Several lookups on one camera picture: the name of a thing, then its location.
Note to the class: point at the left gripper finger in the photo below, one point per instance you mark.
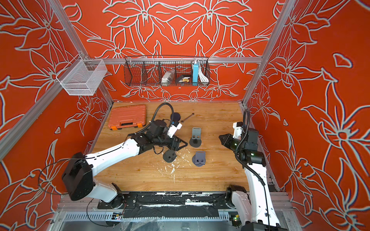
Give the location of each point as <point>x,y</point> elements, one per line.
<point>180,147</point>
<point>182,141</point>

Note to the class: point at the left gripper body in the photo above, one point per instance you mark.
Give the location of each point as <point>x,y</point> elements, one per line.
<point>171,142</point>

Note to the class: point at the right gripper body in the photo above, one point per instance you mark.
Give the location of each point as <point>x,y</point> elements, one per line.
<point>231,143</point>

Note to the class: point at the dark grey phone stand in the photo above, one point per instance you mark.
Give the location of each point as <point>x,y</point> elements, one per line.
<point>195,140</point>
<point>169,156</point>

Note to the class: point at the purple phone stand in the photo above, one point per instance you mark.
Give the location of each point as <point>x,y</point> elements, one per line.
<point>199,159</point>

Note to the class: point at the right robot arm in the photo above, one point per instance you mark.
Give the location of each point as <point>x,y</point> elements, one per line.
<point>254,206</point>

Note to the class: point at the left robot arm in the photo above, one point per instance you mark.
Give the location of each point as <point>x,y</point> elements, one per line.
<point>79,175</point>

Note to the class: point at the dark round disc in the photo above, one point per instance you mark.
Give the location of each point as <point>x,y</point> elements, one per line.
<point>175,117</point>

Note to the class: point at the orange tool case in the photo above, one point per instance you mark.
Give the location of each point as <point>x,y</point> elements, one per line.
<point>127,117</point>

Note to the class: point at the black small box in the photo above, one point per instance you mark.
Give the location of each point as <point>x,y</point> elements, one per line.
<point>184,79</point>

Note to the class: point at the plastic bag item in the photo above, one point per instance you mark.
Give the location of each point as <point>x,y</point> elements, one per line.
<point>168,78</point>

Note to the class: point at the clear plastic bin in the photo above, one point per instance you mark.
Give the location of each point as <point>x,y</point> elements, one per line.
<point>83,77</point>

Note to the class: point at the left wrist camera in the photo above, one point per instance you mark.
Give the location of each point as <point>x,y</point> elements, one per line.
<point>175,126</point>

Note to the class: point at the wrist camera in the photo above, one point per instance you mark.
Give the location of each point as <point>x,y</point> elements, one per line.
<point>175,126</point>
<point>238,129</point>

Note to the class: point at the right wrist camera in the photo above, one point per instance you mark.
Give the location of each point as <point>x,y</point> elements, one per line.
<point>238,129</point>

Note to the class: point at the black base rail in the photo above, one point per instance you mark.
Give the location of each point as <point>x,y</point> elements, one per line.
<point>196,205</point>

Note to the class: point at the black wire basket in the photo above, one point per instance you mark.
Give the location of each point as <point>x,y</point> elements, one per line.
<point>166,71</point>

